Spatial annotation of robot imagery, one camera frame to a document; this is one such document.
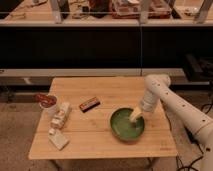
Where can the black equipment on shelf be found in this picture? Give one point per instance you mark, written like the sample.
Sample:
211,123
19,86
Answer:
198,69

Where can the long workbench with clutter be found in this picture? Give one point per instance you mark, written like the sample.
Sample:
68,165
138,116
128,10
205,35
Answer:
106,13

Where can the dark brown eraser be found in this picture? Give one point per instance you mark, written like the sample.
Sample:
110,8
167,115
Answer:
89,104

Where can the wooden table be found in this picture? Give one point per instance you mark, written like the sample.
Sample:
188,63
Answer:
92,146

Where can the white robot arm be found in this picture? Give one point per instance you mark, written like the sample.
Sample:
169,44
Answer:
197,122

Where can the green bowl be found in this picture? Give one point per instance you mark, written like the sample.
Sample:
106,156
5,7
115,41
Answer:
122,128

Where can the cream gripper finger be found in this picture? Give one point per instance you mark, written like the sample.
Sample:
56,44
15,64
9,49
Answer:
134,116

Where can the white cup with red lid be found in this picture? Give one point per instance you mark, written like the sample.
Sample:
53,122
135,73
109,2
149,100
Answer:
48,103

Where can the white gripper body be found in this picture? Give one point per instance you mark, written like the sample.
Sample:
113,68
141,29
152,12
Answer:
147,106

